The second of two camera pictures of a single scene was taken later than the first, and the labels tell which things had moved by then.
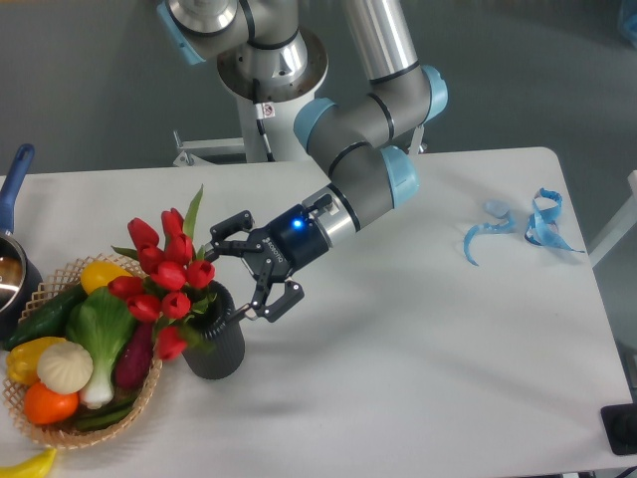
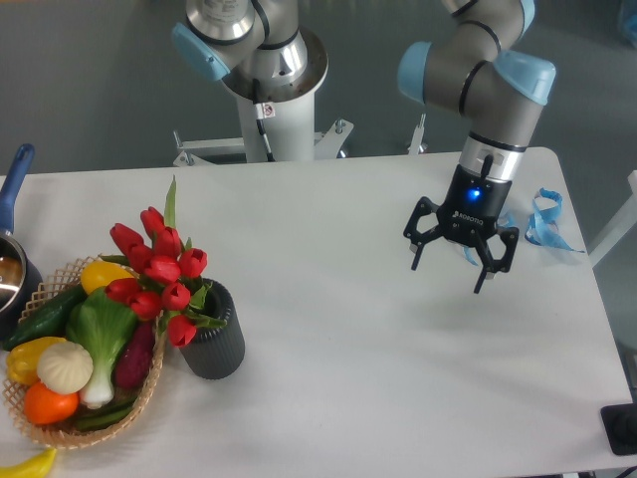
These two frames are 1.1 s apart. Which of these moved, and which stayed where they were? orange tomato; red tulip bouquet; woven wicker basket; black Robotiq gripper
Moved: red tulip bouquet; black Robotiq gripper
Stayed: woven wicker basket; orange tomato
